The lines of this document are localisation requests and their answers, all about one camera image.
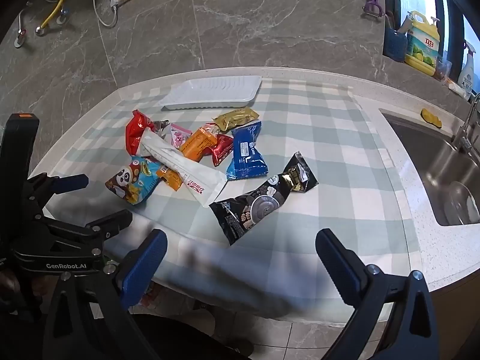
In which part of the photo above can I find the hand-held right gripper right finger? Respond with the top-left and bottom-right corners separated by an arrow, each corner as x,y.
315,228 -> 440,360

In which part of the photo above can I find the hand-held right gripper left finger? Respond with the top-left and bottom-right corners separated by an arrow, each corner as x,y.
43,228 -> 168,360

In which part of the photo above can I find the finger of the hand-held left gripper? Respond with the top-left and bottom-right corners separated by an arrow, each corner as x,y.
22,174 -> 89,212
35,209 -> 134,249

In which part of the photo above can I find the panda print snack packet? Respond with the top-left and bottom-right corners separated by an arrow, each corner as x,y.
104,156 -> 164,206

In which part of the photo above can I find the narrow orange snack packet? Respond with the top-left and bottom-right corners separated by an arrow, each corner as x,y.
155,163 -> 184,192

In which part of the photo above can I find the large red snack packet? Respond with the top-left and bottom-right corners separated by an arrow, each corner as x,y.
125,109 -> 158,156

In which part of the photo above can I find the long white snack packet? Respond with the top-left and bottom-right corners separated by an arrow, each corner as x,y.
140,129 -> 227,209

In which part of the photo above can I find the large black snack packet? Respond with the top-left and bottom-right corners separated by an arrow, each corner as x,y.
209,174 -> 289,247

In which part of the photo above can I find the green silver snack packet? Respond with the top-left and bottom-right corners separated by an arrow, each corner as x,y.
152,119 -> 172,137

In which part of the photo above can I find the pink snack packet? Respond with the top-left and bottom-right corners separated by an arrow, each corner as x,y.
169,122 -> 194,149

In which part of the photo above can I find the wide orange snack packet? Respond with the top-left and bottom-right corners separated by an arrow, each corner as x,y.
179,124 -> 222,162

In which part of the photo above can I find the small red snack packet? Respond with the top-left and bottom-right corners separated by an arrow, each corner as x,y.
210,133 -> 235,167

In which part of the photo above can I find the blue snack packet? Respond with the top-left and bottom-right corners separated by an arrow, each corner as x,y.
226,121 -> 270,181

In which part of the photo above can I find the gold snack packet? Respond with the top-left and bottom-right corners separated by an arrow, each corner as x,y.
212,107 -> 260,133

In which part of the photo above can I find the white plastic tray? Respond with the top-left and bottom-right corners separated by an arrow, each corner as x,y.
160,75 -> 263,111

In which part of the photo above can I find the checked tablecloth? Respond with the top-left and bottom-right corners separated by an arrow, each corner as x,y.
28,79 -> 421,323

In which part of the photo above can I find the metal bowl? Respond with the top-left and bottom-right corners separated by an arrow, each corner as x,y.
435,181 -> 480,226

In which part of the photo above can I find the steel sink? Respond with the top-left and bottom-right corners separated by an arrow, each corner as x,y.
379,109 -> 480,227

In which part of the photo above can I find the yellow sponge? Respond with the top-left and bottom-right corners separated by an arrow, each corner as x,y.
421,108 -> 443,127

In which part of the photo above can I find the chrome faucet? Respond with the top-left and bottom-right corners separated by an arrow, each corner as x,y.
452,92 -> 480,154

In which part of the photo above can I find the white spray bottle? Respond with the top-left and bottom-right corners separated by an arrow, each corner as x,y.
457,40 -> 478,98

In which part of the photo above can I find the yellow detergent bottle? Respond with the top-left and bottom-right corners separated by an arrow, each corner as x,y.
404,10 -> 441,77

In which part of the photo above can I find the dark framed window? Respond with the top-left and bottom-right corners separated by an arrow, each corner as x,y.
382,0 -> 480,96

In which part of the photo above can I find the silver hose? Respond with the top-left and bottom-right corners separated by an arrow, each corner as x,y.
13,5 -> 31,49

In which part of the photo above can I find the yellow hose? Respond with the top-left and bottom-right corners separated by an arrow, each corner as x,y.
35,0 -> 68,36

